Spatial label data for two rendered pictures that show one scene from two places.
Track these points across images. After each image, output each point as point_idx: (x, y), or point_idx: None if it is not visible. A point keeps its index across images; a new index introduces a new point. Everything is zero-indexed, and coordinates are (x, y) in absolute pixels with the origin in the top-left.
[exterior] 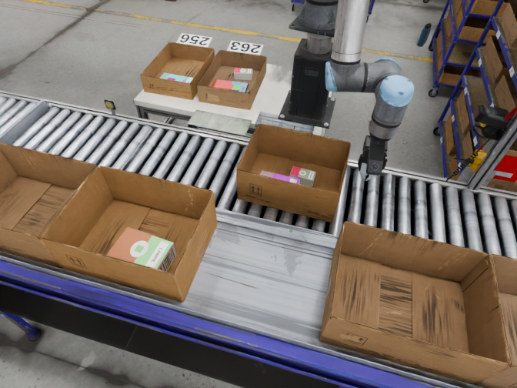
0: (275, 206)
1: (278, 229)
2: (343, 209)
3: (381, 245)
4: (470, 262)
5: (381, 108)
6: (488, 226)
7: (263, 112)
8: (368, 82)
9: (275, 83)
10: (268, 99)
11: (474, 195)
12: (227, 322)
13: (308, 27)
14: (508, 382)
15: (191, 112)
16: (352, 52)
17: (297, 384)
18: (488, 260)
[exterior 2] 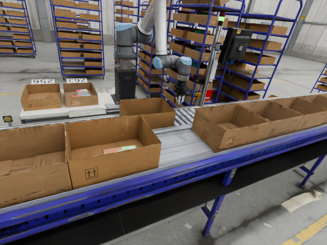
0: None
1: (166, 130)
2: None
3: (208, 115)
4: (232, 110)
5: (183, 67)
6: None
7: (106, 104)
8: (172, 62)
9: (100, 93)
10: (103, 99)
11: None
12: (187, 162)
13: (123, 57)
14: (268, 132)
15: (65, 113)
16: (165, 50)
17: (209, 191)
18: (238, 105)
